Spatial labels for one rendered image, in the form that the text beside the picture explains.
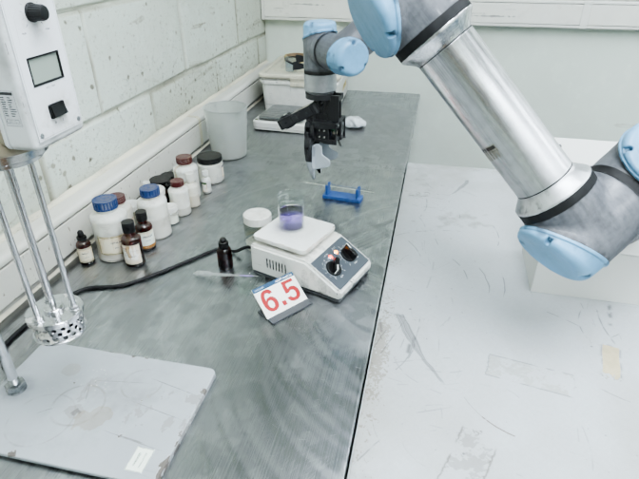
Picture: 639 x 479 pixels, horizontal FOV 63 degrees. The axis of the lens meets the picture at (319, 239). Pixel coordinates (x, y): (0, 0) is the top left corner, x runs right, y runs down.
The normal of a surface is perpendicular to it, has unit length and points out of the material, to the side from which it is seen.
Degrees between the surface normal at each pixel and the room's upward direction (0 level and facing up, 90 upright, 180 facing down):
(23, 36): 90
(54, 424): 0
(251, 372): 0
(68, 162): 90
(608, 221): 60
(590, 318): 0
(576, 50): 90
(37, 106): 90
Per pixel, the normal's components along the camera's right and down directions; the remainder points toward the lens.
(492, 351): 0.00, -0.86
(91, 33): 0.98, 0.11
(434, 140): -0.22, 0.49
